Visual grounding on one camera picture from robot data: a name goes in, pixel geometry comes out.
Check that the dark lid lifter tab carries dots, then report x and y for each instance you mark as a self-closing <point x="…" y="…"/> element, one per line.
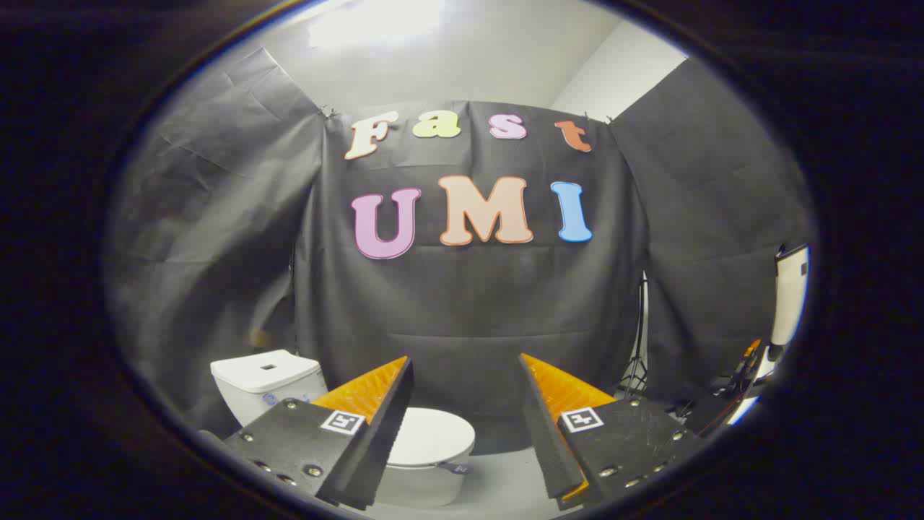
<point x="459" y="469"/>

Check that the white toilet body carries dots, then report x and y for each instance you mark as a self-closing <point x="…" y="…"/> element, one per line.
<point x="260" y="375"/>

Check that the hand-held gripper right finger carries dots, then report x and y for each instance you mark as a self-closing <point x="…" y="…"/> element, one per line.
<point x="548" y="433"/>

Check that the black backdrop cloth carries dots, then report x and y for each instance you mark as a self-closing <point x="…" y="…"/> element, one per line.
<point x="469" y="303"/>

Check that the black equipment box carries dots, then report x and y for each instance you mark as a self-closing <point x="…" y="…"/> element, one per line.
<point x="722" y="404"/>

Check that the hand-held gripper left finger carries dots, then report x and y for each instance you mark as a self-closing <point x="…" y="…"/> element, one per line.
<point x="382" y="426"/>

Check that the black tripod stand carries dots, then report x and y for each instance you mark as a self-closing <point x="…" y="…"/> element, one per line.
<point x="638" y="339"/>

